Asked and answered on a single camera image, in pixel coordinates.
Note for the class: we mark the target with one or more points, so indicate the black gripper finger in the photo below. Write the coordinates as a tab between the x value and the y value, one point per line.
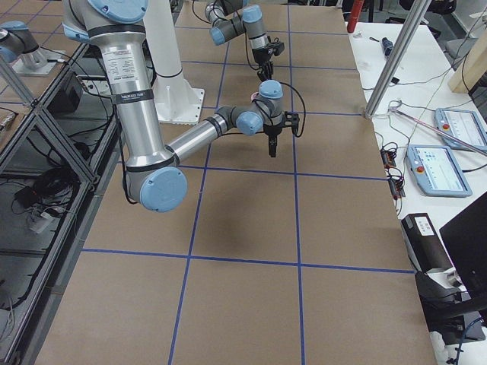
272	148
265	71

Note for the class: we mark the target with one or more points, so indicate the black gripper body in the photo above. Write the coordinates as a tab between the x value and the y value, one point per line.
262	57
272	131

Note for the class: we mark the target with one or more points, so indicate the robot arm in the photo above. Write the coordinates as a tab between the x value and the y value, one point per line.
152	176
230	19

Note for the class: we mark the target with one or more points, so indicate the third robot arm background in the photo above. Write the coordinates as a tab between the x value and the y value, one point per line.
19	48

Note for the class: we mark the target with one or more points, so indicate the red bottle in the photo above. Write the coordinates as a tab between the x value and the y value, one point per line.
354	15

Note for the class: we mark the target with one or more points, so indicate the blue tape grid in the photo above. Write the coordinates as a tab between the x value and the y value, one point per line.
293	259

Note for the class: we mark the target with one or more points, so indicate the blue teach pendant near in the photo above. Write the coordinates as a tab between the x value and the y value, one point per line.
436	171

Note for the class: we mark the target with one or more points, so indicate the blue teach pendant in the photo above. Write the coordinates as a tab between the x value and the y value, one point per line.
464	125
436	171

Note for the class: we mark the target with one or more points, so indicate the blue teach pendant far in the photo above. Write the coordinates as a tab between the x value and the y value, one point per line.
464	125

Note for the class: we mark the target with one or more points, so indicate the grey office chair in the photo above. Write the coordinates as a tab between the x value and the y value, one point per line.
458	48

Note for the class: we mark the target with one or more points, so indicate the dark cardboard box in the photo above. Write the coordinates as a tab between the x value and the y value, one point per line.
423	244

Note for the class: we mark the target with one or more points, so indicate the metal reacher grabber stick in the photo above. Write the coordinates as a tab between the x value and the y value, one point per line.
396	110

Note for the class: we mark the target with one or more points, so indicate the wooden board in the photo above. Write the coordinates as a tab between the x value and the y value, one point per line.
473	66

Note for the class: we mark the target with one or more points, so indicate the black monitor with stand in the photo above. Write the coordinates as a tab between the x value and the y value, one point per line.
464	237

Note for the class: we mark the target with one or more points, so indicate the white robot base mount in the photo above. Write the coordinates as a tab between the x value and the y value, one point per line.
175	100

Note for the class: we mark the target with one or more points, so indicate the aluminium frame post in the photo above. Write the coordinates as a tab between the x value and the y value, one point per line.
413	20

